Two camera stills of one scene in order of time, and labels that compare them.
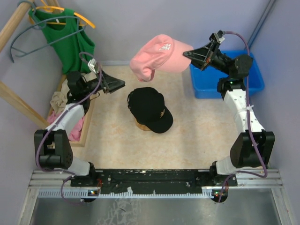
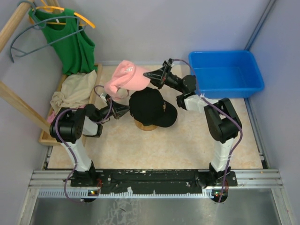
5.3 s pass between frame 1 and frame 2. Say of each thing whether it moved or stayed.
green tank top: stayed
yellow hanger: stayed
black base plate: stayed
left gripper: moved
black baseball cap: moved
